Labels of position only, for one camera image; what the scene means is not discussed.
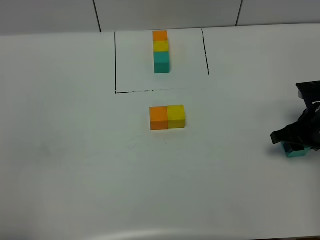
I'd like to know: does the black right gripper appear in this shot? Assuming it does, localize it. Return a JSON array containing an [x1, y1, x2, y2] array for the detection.
[[270, 102, 320, 152]]

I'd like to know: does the teal template block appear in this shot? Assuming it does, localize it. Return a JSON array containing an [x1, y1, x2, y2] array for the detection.
[[153, 51, 170, 74]]

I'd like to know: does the yellow template block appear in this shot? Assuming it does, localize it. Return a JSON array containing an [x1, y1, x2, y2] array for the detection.
[[153, 40, 169, 52]]

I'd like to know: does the orange template block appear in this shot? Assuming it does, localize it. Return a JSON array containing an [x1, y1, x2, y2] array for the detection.
[[152, 30, 168, 42]]

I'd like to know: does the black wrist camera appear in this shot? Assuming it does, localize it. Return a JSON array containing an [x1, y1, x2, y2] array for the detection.
[[296, 81, 320, 108]]

